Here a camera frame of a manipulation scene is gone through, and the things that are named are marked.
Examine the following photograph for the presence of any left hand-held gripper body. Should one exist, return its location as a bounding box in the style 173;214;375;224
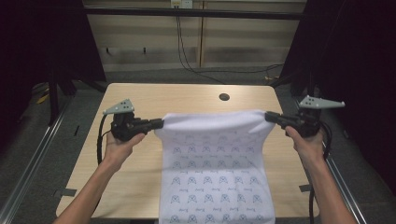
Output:
102;98;148;143

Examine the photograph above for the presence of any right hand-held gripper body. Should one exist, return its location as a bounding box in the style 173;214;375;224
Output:
281;94;347;139

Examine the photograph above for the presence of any white printed towel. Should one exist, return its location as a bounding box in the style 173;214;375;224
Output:
153;108;276;224

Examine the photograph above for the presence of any person's right hand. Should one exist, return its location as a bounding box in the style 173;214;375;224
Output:
284;125;326;168

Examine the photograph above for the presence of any person's left hand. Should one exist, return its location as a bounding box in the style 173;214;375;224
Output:
102;133;147;171

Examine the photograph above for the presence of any black metal stand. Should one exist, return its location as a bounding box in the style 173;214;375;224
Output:
46;69;78;127

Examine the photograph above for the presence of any black curtain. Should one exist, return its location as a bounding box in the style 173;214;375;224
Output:
0;0;107;150
279;0;396;195

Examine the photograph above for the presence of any yellow object on floor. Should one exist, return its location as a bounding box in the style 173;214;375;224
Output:
35;92;50;105

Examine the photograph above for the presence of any black horizontal crossbar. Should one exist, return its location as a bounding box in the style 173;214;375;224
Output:
83;7;307;21

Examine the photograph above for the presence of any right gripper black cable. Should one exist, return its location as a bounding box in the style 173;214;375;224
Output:
307;120;333;224

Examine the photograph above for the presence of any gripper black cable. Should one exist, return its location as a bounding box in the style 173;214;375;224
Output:
307;120;333;224
96;114;114;166

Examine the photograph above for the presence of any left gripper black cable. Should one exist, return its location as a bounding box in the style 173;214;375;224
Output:
96;114;114;166

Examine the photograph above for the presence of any black cable from outlet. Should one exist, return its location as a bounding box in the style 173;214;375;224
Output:
175;14;285;85

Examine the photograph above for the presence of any white wall power outlet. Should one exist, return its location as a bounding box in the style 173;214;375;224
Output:
170;0;194;9

